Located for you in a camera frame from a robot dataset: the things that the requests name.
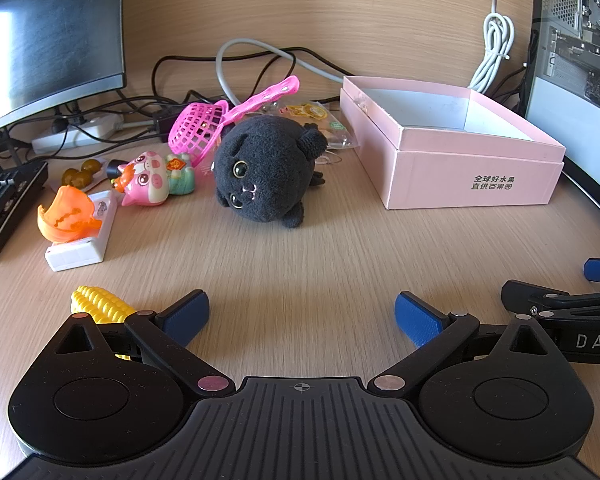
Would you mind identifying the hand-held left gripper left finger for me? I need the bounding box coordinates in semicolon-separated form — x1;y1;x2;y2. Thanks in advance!
55;289;236;396

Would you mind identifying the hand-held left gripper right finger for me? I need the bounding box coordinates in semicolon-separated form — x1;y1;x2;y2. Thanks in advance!
367;291;548;396

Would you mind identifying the yellow toy corn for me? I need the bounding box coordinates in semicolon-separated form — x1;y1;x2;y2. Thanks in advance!
70;285;138;362

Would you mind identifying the short white power strip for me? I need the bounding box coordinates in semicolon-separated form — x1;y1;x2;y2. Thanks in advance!
44;190;118;272

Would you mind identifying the pink cardboard box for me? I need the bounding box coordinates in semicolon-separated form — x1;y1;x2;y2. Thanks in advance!
339;75;567;210

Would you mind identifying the orange plastic toy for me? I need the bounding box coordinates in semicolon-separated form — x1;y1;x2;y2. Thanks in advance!
36;185;102;246

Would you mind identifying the black plush cat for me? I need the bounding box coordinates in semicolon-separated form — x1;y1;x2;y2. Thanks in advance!
211;114;328;231

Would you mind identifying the packet of brown chestnuts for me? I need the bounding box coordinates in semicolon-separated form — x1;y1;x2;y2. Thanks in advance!
61;157;108;191

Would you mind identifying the pink plastic net scoop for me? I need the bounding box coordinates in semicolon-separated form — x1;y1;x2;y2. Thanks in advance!
167;75;301;168

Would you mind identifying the black power adapter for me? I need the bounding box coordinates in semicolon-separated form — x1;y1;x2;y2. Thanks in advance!
152;105;191;136

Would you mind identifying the long white power strip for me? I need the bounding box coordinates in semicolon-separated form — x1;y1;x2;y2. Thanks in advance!
31;112;126;155

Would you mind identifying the glass-sided computer case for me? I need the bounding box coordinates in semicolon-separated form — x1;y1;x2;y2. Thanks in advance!
522;0;600;241

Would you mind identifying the black keyboard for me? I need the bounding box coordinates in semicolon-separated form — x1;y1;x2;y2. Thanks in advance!
0;160;49;263

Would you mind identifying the dark computer monitor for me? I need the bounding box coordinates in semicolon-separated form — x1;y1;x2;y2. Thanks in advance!
0;0;127;161

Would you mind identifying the black cable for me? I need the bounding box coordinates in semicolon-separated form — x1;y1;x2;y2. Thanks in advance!
490;62;528;111
152;47;331;111

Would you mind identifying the white cable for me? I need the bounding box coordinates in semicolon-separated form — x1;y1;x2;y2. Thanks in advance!
467;0;516;93

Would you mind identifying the grey cable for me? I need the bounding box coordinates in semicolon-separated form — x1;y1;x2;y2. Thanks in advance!
215;37;351;111

